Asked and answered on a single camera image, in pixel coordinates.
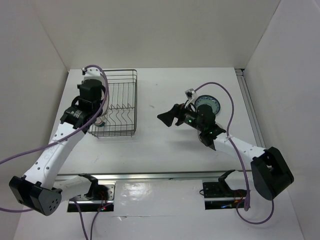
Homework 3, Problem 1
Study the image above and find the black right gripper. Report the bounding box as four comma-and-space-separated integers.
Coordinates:
157, 99, 205, 132

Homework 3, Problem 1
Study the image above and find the green red rimmed plate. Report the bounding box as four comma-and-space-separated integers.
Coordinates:
94, 115, 107, 128

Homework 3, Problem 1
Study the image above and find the small blue patterned plate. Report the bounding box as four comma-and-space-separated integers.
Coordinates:
194, 95, 221, 115

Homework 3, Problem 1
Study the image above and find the orange sunburst plate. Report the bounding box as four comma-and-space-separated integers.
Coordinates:
100, 83, 110, 117

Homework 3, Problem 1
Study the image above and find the small beige speckled dish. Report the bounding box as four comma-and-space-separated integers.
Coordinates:
197, 123, 226, 141

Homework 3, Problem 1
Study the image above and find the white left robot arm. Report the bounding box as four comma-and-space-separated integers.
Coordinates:
9, 79, 108, 216

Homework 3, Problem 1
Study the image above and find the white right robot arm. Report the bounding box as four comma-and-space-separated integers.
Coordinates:
157, 104, 294, 201

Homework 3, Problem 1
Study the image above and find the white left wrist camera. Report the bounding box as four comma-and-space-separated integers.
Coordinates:
81, 65, 103, 81

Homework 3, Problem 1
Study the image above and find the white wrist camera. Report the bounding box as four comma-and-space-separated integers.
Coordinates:
81, 65, 103, 81
184, 88, 198, 108

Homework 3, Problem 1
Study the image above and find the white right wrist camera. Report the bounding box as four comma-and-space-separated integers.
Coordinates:
184, 88, 198, 108

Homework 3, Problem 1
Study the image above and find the metal wire dish rack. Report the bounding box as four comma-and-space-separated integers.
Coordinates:
88, 69, 138, 138

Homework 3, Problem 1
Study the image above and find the aluminium front rail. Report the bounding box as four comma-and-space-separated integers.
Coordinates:
53, 170, 226, 183

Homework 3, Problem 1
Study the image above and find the aluminium side rail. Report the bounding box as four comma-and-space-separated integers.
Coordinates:
234, 68, 276, 177

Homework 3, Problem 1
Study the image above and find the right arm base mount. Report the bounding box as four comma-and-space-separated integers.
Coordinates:
199, 181, 247, 210

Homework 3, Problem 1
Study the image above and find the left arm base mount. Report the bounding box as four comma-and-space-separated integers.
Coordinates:
74, 181, 116, 213

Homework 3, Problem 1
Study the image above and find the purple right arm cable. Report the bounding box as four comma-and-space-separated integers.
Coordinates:
193, 81, 275, 223

